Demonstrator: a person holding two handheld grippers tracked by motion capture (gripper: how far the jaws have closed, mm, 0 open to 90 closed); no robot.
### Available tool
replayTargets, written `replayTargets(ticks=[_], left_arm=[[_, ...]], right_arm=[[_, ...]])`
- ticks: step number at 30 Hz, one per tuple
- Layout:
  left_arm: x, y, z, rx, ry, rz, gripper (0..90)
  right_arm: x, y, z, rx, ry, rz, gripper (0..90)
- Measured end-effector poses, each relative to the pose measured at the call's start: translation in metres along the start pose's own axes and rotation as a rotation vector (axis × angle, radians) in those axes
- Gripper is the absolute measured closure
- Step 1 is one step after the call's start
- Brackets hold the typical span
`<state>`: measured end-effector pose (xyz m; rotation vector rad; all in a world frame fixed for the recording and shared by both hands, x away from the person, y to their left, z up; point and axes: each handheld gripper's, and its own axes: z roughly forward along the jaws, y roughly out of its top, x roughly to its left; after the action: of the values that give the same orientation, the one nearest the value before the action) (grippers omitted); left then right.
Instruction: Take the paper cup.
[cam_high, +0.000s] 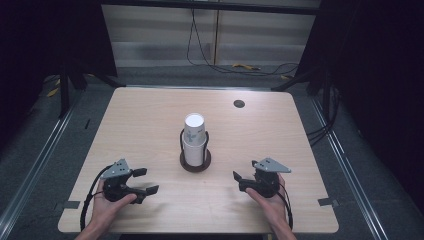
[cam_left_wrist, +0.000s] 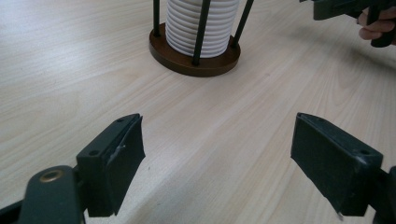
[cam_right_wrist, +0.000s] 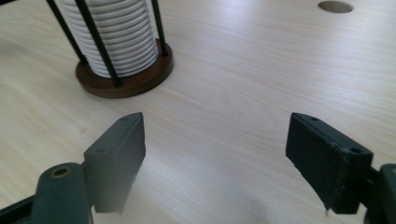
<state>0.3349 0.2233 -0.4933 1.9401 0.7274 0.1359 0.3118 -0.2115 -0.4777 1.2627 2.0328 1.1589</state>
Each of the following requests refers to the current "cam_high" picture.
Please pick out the yellow floor tape strip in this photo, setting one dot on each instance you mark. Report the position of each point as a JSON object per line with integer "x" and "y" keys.
{"x": 52, "y": 92}
{"x": 246, "y": 66}

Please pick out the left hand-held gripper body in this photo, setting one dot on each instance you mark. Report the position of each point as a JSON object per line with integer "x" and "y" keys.
{"x": 115, "y": 170}

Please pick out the metal floor rail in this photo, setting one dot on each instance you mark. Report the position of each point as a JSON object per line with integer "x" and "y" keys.
{"x": 36, "y": 160}
{"x": 346, "y": 166}

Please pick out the printed white paper cup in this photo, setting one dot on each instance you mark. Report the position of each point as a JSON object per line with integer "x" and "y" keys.
{"x": 194, "y": 128}

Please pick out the dark round table grommet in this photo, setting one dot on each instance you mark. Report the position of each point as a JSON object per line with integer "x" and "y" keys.
{"x": 239, "y": 103}

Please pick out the black metal stand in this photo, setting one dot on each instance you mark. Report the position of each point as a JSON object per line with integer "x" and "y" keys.
{"x": 64, "y": 93}
{"x": 320, "y": 78}

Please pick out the dark curtain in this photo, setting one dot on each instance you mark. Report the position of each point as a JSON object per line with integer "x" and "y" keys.
{"x": 376, "y": 66}
{"x": 40, "y": 40}

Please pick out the plain white paper cup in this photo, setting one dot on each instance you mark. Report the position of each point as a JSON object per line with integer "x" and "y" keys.
{"x": 194, "y": 155}

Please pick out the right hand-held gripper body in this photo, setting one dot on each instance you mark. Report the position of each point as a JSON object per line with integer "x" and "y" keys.
{"x": 268, "y": 181}

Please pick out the person's right hand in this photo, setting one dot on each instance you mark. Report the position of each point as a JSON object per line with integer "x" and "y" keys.
{"x": 275, "y": 208}

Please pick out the person's left hand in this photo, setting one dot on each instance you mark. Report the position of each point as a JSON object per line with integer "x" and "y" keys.
{"x": 106, "y": 210}

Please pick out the grey tape piece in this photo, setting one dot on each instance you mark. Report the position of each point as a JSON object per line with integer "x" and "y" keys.
{"x": 68, "y": 204}
{"x": 328, "y": 201}

